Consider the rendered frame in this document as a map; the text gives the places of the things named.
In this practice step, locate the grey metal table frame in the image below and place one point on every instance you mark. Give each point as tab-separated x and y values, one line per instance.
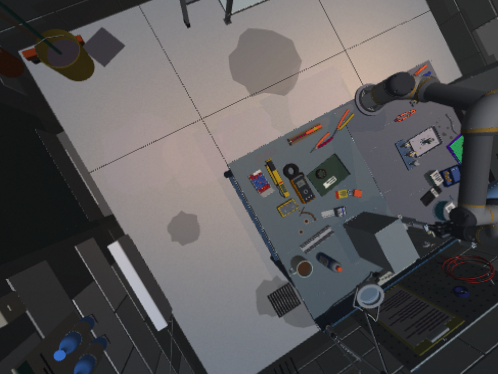
186	11

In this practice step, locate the red-brown round drum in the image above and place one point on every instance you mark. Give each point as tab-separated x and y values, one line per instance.
9	64

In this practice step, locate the red blue small box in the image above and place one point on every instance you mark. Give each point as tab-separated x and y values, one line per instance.
260	183

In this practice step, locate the black orange clamp meter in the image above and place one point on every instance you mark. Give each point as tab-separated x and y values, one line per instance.
301	186

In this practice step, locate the dark grey cabinet unit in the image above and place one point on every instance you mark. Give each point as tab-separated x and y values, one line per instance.
42	295

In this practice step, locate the grey terminal strip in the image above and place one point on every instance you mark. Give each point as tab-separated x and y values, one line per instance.
317	238

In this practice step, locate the green purple triangular card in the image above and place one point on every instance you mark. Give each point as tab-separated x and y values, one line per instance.
457	150

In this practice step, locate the yellow bucket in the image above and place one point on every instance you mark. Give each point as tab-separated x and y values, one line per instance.
66	58

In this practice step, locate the white blue fuse rack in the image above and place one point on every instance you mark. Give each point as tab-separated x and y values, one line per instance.
334	212

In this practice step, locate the grey sub-panel box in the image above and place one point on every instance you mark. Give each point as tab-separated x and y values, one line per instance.
383	239

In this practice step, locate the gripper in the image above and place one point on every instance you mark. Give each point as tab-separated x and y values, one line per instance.
439	229

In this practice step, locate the yellow black voltage tester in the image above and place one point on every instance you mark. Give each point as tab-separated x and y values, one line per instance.
277	178

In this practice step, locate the white tube lamp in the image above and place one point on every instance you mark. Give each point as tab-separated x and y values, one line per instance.
136	284

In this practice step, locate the blue perforated rail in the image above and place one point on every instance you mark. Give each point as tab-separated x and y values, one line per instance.
251	214

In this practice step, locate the dark grey square mat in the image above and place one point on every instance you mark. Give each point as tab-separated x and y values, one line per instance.
104	46

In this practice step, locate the blue board with white device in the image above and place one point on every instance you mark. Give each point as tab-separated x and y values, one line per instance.
422	144

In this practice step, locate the white label plate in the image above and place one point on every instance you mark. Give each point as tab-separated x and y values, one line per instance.
384	277

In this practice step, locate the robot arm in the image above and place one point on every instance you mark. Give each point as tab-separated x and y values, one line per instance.
472	128

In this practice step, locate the blue orange-capped spray can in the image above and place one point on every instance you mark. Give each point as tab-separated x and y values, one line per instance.
328	261

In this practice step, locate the orange red screwdriver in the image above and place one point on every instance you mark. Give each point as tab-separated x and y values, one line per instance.
305	134

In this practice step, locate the black white small box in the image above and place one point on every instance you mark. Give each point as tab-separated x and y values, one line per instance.
430	195

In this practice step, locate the orange bucket dolly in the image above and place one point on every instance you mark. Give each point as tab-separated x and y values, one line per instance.
28	53

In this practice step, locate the orange yellow pliers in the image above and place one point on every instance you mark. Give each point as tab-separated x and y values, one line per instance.
344	120

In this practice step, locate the yellow framed tray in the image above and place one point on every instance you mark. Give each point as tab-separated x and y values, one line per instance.
288	208

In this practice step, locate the black floor drain grate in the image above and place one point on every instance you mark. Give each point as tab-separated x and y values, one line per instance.
284	299

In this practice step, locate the grey coffee mug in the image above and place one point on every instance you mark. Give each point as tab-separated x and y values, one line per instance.
303	267

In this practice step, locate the blue tape roll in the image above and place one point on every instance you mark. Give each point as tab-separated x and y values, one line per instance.
456	292

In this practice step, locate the green mop stick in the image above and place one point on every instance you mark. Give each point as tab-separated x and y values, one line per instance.
39	33

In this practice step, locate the teal round tin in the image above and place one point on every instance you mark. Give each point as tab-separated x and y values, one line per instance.
443	210

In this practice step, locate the white labelled box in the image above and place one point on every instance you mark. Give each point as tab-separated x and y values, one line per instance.
436	178

